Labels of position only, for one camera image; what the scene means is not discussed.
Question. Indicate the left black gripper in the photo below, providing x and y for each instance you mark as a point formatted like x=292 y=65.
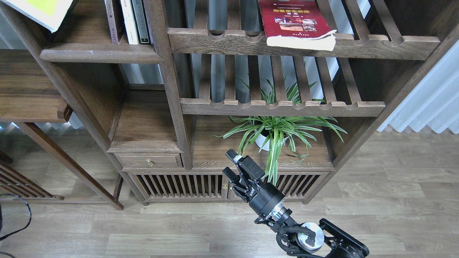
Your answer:
x=68 y=14

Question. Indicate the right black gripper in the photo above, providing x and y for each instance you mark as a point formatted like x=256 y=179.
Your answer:
x=264 y=198

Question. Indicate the yellow green book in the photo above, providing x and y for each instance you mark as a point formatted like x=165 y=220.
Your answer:
x=47 y=13

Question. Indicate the maroon book white characters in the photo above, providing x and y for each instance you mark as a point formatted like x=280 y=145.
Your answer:
x=115 y=20

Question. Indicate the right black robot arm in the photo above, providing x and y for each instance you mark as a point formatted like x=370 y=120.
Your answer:
x=297 y=240

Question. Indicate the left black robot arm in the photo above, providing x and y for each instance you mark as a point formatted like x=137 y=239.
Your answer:
x=57 y=230

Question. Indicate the red book on top shelf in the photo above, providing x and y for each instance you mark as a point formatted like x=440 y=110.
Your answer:
x=296 y=24

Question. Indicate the white plant pot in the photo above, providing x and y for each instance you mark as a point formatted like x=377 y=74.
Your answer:
x=270 y=140

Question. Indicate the green spider plant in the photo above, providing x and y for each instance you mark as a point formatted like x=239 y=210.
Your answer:
x=278 y=129

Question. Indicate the dark green upright book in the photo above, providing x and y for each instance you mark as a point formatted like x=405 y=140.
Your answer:
x=141 y=23

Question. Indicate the white upright book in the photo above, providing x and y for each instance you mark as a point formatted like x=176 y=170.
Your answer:
x=129 y=21

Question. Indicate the brass drawer knob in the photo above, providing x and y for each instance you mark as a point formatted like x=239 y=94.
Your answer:
x=149 y=163

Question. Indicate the wooden side table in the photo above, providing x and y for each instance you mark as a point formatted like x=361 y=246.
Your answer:
x=29 y=97

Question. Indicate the dark wooden bookshelf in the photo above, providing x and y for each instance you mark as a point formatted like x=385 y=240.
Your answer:
x=209 y=60

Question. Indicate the slatted wooden bench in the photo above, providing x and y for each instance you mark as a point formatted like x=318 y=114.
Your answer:
x=16 y=183

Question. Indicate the white curtain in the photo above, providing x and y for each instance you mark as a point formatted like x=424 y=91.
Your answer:
x=433 y=102

